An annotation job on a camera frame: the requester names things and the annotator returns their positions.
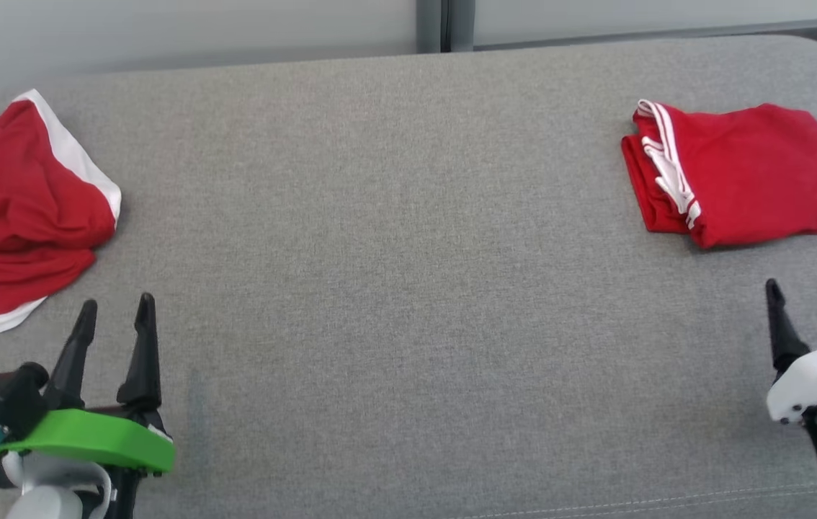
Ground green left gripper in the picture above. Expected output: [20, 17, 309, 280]
[0, 292, 177, 475]

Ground red basketball jersey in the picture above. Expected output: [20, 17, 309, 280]
[621, 99, 817, 250]

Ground red shorts with white bands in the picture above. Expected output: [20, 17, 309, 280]
[0, 89, 122, 334]

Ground grey partition base rail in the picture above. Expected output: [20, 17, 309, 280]
[473, 16, 817, 50]

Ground grey partition post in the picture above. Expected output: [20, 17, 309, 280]
[416, 0, 447, 54]
[448, 0, 476, 53]

